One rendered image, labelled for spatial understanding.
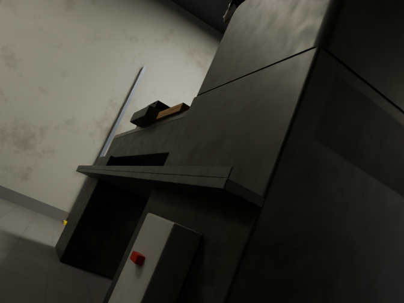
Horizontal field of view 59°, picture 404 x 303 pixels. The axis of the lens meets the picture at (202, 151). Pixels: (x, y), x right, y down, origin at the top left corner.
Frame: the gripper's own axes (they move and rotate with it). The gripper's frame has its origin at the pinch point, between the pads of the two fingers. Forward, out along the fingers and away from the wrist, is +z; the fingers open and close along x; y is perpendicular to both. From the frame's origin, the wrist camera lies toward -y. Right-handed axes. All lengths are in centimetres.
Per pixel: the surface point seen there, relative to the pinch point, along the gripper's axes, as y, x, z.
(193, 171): -62, -12, 76
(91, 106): 308, 13, 0
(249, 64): -50, -8, 40
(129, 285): -53, -21, 101
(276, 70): -65, -10, 46
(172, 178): -53, -13, 78
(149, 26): 307, 36, -127
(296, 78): -74, -11, 50
